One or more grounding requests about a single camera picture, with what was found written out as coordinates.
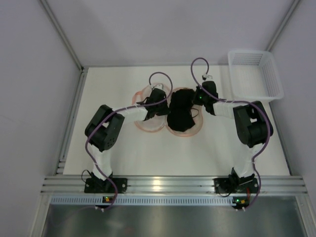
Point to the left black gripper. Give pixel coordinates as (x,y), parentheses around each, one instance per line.
(161,106)

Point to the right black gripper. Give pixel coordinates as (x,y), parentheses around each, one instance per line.
(197,97)

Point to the peach floral mesh laundry bag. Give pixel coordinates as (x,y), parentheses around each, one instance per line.
(158,123)

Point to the black bra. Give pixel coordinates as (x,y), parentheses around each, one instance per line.
(180,118)

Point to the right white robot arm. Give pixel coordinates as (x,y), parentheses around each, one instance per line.
(253,126)

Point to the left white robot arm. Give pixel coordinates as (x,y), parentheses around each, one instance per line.
(103,130)

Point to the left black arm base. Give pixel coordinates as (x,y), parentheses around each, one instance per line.
(95,185)

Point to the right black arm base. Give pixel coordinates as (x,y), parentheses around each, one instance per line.
(235,185)

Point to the white plastic basket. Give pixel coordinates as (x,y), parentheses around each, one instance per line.
(254,75)

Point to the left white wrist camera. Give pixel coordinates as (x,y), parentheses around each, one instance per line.
(159,86)

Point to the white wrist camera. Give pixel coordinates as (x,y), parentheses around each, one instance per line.
(206,77)
(159,86)

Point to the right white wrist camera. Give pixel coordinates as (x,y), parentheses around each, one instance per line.
(206,77)

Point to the right aluminium frame post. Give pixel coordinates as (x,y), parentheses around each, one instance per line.
(293,7)

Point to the aluminium frame post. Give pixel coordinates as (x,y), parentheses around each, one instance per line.
(293,7)
(61,33)

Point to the white slotted cable duct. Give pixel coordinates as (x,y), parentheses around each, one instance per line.
(147,200)

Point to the aluminium mounting rail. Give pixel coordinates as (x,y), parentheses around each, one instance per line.
(175,185)

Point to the left aluminium frame post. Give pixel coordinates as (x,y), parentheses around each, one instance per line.
(61,33)

